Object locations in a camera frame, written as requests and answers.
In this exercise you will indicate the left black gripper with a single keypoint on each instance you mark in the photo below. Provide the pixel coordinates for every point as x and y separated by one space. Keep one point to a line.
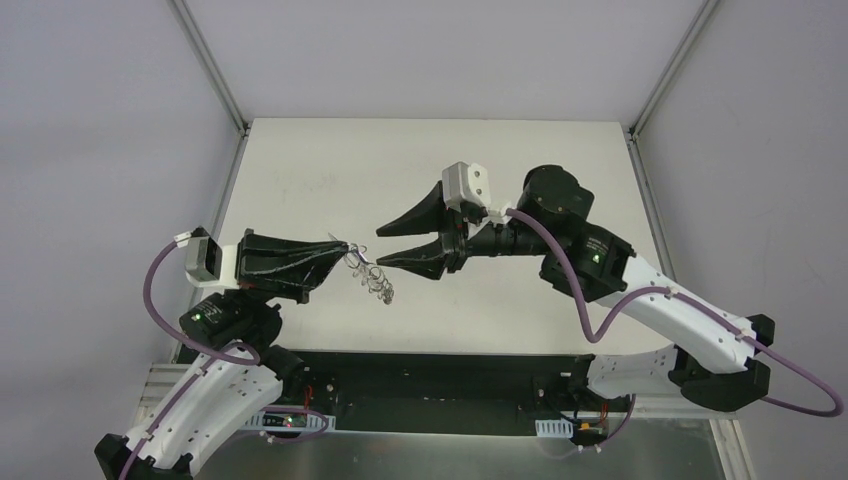
247 263

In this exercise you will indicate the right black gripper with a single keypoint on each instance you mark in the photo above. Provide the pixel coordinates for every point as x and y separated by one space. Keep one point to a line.
452 238

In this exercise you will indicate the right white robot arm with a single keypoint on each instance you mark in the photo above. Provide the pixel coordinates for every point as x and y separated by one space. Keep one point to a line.
711 355

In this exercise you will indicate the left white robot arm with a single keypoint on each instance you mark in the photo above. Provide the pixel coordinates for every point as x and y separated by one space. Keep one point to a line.
239 371

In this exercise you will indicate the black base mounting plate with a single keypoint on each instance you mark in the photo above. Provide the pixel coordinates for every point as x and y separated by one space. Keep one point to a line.
464 394

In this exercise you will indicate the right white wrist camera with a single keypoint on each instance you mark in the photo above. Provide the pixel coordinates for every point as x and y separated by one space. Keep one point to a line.
466 189

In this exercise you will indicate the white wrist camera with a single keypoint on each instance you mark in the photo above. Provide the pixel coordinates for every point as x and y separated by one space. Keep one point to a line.
466 189
208 264

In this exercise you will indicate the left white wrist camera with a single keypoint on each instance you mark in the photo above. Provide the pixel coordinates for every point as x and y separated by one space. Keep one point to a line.
208 264

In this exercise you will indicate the left white cable duct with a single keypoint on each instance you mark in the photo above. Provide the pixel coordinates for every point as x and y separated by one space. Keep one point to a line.
278 420

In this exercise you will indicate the white cable duct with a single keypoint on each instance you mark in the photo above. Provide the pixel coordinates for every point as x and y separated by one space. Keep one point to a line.
278 420
554 428

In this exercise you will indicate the left aluminium frame post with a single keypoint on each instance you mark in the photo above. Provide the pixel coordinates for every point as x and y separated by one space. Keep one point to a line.
205 57

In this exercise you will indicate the aluminium frame post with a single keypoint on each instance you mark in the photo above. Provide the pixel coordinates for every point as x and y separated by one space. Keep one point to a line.
674 66
205 57

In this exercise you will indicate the right white cable duct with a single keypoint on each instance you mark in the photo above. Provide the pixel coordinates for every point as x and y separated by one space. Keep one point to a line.
554 428

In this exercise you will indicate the aluminium rail frame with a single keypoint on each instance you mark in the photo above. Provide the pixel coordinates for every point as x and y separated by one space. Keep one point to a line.
674 406

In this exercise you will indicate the right aluminium frame post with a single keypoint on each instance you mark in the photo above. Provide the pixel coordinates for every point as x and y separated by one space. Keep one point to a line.
674 66

